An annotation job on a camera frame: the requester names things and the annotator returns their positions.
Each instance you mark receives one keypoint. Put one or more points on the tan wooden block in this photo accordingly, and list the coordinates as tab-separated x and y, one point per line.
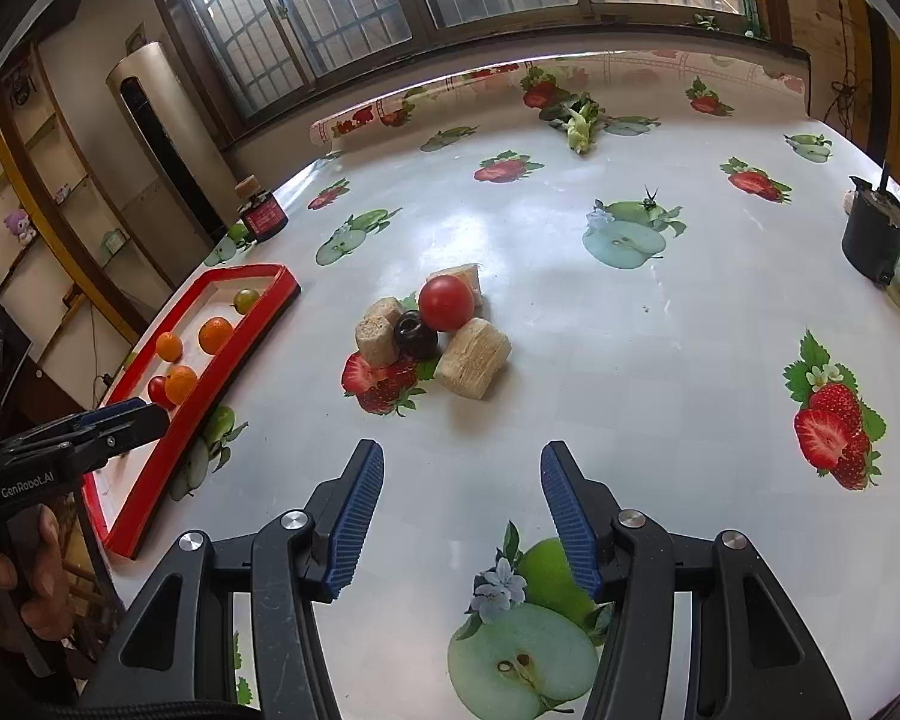
461	276
377	334

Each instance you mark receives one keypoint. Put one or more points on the red tomato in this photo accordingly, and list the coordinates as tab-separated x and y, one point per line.
446	303

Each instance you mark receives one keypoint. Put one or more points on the wooden wall shelf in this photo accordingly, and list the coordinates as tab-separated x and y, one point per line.
67	240

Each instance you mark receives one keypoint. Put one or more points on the small green stem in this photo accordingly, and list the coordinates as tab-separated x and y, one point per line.
650	199

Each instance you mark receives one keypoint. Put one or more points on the purple plush toy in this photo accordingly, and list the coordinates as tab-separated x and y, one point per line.
19	226

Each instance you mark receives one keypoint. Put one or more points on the green round fruit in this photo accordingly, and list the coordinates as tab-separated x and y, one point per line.
247	301

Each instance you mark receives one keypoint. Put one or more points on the red rimmed tray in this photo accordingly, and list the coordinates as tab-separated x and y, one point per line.
195	435

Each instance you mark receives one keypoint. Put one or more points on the red jar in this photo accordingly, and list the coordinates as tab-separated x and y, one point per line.
262	216

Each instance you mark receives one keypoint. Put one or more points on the green bottle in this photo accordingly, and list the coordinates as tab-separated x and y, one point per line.
749	11

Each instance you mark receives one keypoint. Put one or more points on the dark purple plum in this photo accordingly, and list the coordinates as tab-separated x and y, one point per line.
415	337

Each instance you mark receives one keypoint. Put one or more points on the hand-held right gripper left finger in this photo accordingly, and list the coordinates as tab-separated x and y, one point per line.
360	521

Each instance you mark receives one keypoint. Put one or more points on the large beige bread block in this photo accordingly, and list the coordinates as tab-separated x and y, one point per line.
472	358

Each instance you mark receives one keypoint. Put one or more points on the white standing air conditioner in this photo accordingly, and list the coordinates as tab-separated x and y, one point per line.
157	112

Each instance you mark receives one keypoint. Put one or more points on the small red fruit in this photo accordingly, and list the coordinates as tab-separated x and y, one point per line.
157	391

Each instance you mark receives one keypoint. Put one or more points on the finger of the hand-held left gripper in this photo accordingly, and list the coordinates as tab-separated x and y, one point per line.
116	410
139	426

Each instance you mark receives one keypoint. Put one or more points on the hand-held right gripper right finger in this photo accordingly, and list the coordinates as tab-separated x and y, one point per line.
570	521

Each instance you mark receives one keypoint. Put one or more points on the small windowsill plant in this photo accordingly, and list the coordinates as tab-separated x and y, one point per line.
705	21

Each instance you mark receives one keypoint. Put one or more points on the black plant pot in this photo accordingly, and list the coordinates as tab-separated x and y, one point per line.
876	240

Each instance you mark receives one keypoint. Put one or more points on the green leafy vegetable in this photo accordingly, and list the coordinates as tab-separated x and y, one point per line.
581	126

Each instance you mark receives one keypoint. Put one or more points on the large orange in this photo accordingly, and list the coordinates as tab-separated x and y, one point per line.
216	335

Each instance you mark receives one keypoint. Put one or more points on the small orange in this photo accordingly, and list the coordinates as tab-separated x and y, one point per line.
169	347
182	384

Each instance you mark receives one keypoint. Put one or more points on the person's left hand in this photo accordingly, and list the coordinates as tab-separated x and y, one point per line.
49	570

